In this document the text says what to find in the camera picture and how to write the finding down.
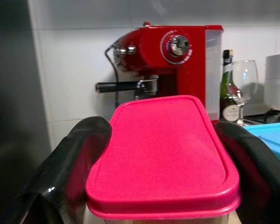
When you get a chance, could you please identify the clear wine glass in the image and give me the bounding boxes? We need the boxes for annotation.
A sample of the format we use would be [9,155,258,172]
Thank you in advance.
[231,60,259,127]

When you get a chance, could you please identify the white cooking pot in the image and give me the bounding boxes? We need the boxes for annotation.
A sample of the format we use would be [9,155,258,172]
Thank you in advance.
[264,53,280,112]

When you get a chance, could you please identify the red espresso machine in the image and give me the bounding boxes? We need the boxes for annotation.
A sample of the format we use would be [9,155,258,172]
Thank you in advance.
[94,21,225,122]

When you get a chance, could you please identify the pink lidded plastic container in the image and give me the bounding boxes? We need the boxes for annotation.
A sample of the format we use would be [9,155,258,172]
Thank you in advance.
[84,94,243,224]

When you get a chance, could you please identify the dark grey appliance panel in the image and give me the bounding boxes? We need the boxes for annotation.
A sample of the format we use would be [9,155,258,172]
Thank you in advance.
[0,0,52,210]

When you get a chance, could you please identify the steel gas stove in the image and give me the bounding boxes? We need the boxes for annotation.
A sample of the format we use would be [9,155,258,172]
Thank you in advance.
[243,109,280,127]

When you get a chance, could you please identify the dark green wine bottle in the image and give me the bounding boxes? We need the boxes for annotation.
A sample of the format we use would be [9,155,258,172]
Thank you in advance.
[219,49,242,124]

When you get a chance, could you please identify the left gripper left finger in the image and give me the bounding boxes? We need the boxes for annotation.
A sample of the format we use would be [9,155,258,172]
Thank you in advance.
[4,116,113,224]

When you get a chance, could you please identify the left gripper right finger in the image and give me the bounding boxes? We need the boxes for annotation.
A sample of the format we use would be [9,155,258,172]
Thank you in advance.
[213,121,280,224]

